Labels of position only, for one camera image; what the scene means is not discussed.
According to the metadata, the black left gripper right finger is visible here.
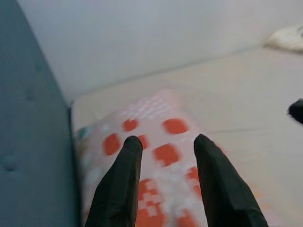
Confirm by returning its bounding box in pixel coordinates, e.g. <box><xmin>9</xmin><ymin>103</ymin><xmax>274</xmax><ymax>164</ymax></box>
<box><xmin>193</xmin><ymin>134</ymin><xmax>268</xmax><ymax>227</ymax></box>

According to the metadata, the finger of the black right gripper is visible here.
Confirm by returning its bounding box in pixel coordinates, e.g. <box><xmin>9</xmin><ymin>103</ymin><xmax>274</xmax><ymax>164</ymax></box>
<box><xmin>287</xmin><ymin>98</ymin><xmax>303</xmax><ymax>124</ymax></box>

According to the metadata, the pink pillow with orange spots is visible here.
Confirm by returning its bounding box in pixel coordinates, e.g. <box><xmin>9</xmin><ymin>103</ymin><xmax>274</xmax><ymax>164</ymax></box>
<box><xmin>73</xmin><ymin>88</ymin><xmax>228</xmax><ymax>227</ymax></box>

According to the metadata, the cream cartoon print blanket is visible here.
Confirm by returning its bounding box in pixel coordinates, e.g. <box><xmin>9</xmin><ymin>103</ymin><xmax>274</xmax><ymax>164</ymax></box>
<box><xmin>264</xmin><ymin>23</ymin><xmax>303</xmax><ymax>52</ymax></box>

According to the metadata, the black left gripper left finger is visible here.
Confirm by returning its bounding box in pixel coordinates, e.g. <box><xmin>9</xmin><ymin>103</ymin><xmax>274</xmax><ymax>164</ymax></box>
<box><xmin>85</xmin><ymin>136</ymin><xmax>143</xmax><ymax>227</ymax></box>

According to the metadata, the mattress with cream sheet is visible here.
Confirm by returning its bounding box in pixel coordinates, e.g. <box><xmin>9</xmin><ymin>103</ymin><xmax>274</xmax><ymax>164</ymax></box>
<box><xmin>71</xmin><ymin>46</ymin><xmax>303</xmax><ymax>227</ymax></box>

